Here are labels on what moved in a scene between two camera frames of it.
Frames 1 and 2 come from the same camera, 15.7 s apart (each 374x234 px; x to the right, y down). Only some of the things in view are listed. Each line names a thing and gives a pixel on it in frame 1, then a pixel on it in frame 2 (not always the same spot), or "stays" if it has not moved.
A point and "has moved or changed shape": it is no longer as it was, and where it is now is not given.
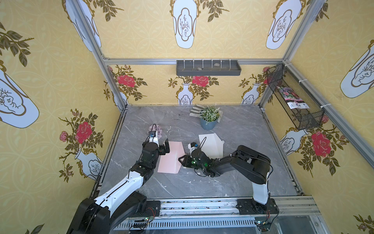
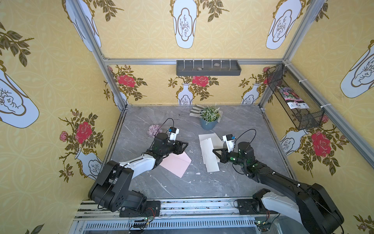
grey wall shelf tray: (207, 68) stays
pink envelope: (169, 163) has moved or changed shape
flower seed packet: (293, 101) stays
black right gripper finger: (184, 162) to (222, 157)
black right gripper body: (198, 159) to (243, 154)
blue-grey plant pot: (209, 125) stays
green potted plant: (209, 114) stays
